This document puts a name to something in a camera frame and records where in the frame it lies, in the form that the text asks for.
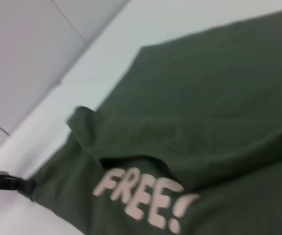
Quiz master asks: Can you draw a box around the dark green shirt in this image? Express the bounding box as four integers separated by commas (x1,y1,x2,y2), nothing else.
30,7,282,235

